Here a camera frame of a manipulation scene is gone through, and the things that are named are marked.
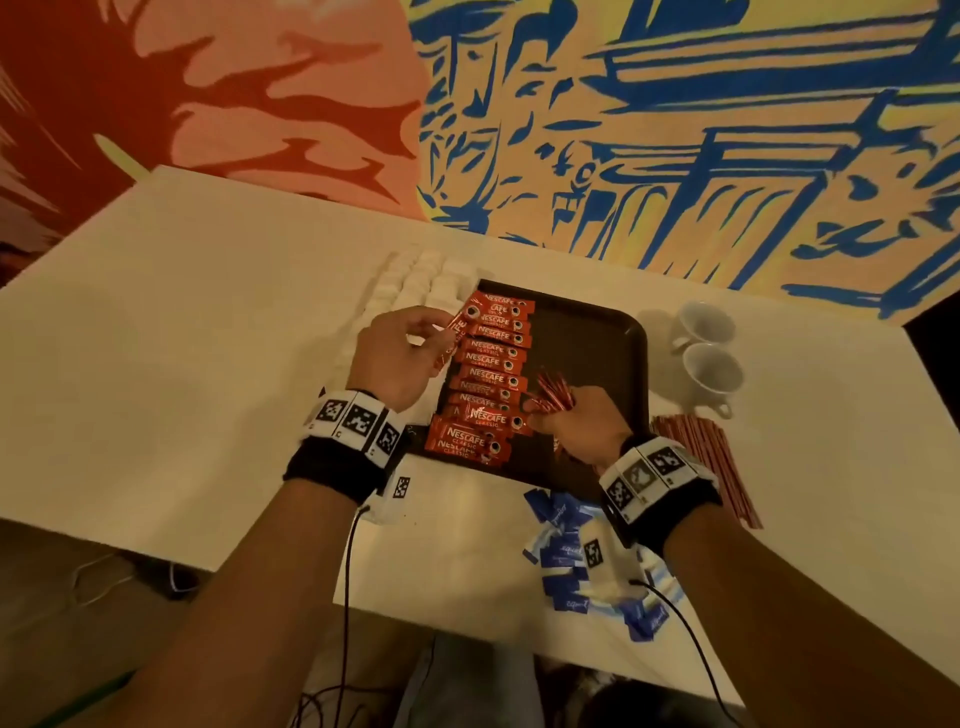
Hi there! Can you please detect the black left wristband with markers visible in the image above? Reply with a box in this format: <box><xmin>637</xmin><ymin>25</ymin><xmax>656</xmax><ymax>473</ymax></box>
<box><xmin>283</xmin><ymin>387</ymin><xmax>407</xmax><ymax>504</ymax></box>

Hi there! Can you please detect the pile of blue sugar sachets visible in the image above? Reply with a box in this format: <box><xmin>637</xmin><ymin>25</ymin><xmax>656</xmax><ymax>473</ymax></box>
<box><xmin>520</xmin><ymin>487</ymin><xmax>672</xmax><ymax>644</ymax></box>

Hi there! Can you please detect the row of red Nescafe sachets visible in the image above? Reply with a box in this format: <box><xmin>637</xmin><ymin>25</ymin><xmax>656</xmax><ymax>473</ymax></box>
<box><xmin>424</xmin><ymin>292</ymin><xmax>537</xmax><ymax>470</ymax></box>

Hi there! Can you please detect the single red coffee stick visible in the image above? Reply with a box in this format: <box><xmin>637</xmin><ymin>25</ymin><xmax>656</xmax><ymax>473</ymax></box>
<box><xmin>442</xmin><ymin>298</ymin><xmax>486</xmax><ymax>341</ymax></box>

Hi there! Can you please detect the person's right forearm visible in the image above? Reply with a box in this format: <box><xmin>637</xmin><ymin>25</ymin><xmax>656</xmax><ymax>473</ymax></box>
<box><xmin>660</xmin><ymin>502</ymin><xmax>960</xmax><ymax>728</ymax></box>

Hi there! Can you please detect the bundle of red stir sticks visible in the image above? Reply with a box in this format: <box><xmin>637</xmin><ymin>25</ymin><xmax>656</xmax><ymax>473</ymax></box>
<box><xmin>652</xmin><ymin>415</ymin><xmax>764</xmax><ymax>530</ymax></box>

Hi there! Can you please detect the row of tea bags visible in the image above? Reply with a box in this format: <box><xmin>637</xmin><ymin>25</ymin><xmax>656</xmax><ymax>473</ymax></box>
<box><xmin>337</xmin><ymin>247</ymin><xmax>482</xmax><ymax>377</ymax></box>

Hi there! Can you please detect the person's right hand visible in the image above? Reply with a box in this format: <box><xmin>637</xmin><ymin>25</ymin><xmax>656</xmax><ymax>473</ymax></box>
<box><xmin>525</xmin><ymin>385</ymin><xmax>635</xmax><ymax>476</ymax></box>

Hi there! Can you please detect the black wristband with markers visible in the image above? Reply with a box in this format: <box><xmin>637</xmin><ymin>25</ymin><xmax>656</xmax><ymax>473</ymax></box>
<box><xmin>283</xmin><ymin>387</ymin><xmax>407</xmax><ymax>504</ymax></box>
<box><xmin>597</xmin><ymin>435</ymin><xmax>725</xmax><ymax>551</ymax></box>

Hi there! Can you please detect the dark brown tray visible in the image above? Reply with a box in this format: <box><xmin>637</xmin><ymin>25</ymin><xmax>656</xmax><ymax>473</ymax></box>
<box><xmin>393</xmin><ymin>280</ymin><xmax>650</xmax><ymax>506</ymax></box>

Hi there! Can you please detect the person's left forearm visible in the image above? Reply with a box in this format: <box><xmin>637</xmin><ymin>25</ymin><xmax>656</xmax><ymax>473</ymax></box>
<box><xmin>90</xmin><ymin>480</ymin><xmax>362</xmax><ymax>728</ymax></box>

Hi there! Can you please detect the black right wristband with markers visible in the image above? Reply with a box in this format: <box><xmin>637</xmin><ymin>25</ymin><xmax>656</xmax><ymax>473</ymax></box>
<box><xmin>597</xmin><ymin>435</ymin><xmax>725</xmax><ymax>551</ymax></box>

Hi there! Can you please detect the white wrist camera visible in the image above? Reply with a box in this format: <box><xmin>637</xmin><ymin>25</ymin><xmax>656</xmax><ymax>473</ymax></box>
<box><xmin>367</xmin><ymin>468</ymin><xmax>417</xmax><ymax>527</ymax></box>
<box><xmin>577</xmin><ymin>525</ymin><xmax>618</xmax><ymax>581</ymax></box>

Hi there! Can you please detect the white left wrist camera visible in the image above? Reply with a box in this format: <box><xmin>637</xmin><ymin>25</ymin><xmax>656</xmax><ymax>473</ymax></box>
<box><xmin>367</xmin><ymin>468</ymin><xmax>417</xmax><ymax>527</ymax></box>

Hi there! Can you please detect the small white cup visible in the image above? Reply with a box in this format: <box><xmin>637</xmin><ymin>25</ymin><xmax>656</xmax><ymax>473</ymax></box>
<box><xmin>670</xmin><ymin>301</ymin><xmax>740</xmax><ymax>354</ymax></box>
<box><xmin>679</xmin><ymin>345</ymin><xmax>747</xmax><ymax>422</ymax></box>

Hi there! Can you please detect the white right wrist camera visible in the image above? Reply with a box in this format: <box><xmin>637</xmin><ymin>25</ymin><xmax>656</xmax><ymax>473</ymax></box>
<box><xmin>577</xmin><ymin>525</ymin><xmax>618</xmax><ymax>581</ymax></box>

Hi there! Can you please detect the person's left hand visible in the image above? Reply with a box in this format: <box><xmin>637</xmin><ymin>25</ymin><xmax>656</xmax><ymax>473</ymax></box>
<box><xmin>348</xmin><ymin>304</ymin><xmax>461</xmax><ymax>414</ymax></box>

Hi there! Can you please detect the black right camera cable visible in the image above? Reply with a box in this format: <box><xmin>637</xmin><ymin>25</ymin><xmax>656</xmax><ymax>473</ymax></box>
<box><xmin>630</xmin><ymin>577</ymin><xmax>746</xmax><ymax>728</ymax></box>

